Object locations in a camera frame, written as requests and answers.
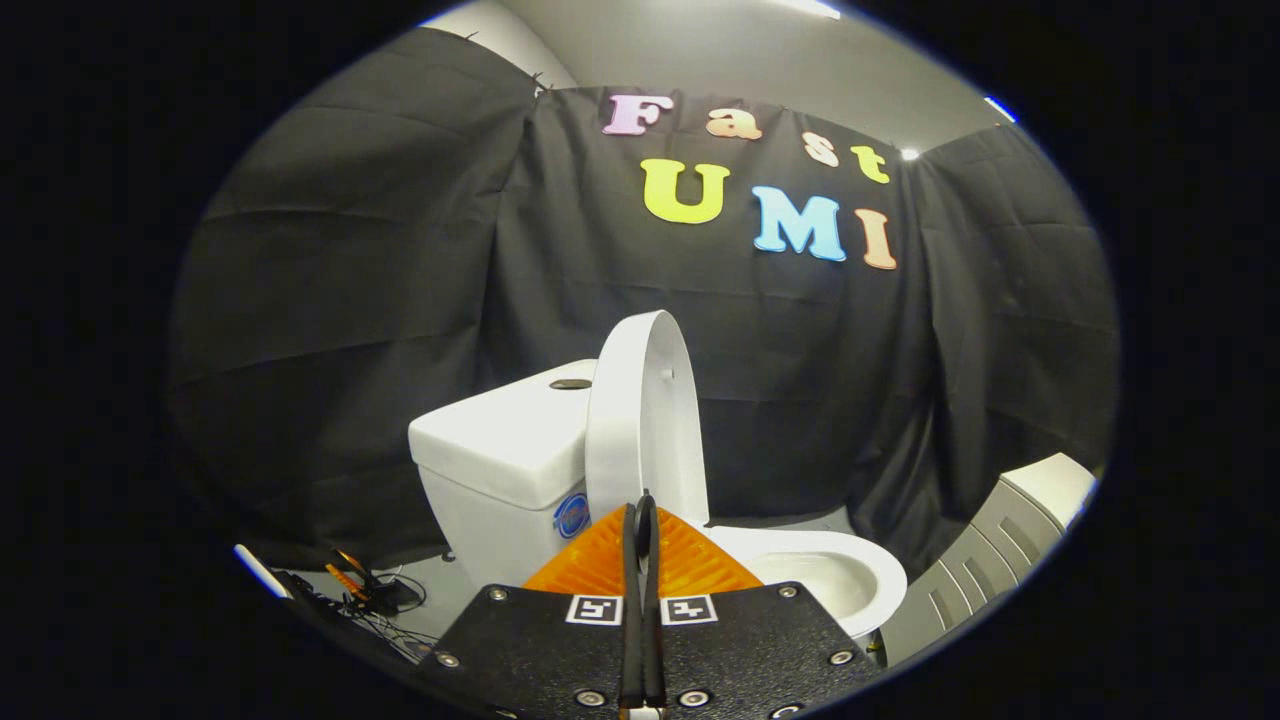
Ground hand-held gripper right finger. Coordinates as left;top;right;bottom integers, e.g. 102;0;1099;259
640;490;881;720

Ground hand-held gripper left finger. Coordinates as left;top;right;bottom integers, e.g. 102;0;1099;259
415;490;646;720

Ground white toilet lid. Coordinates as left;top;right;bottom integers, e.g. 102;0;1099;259
585;310;711;529

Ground orange and black tool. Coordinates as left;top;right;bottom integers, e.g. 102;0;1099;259
325;547;423;617

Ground white cabinet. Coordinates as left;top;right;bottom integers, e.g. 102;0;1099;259
880;452;1098;666

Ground black backdrop cloth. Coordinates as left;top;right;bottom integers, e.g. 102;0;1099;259
168;28;1119;576

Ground black floor cables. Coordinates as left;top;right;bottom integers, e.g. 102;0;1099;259
345;572;446;663

